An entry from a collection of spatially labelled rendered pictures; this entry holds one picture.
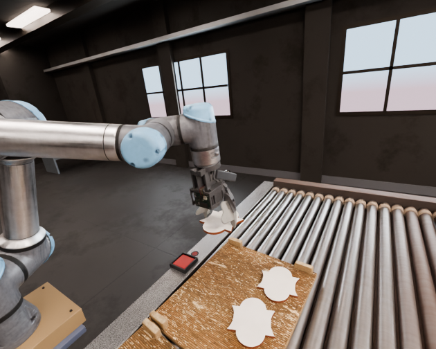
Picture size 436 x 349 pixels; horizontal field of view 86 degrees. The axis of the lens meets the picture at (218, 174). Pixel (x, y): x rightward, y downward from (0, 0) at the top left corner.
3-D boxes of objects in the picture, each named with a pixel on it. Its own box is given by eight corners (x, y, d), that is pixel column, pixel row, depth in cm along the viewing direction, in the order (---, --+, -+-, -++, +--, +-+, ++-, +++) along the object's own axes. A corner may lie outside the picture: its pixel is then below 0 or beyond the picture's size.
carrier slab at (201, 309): (148, 323, 67) (147, 318, 66) (228, 243, 97) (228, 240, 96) (258, 413, 46) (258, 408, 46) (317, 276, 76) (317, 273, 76)
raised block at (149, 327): (142, 329, 63) (140, 321, 62) (148, 323, 65) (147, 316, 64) (156, 341, 60) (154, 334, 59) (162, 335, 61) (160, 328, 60)
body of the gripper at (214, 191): (192, 206, 66) (184, 167, 62) (210, 193, 72) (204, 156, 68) (213, 212, 62) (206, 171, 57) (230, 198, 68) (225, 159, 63)
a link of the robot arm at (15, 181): (-15, 285, 69) (-53, 97, 50) (24, 251, 83) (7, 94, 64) (26, 291, 70) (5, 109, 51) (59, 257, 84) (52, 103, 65)
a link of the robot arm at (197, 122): (180, 104, 61) (213, 100, 60) (189, 145, 65) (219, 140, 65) (176, 109, 53) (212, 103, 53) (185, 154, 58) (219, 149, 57)
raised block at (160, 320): (149, 320, 65) (147, 313, 64) (155, 315, 67) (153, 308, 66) (164, 332, 62) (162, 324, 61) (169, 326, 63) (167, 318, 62)
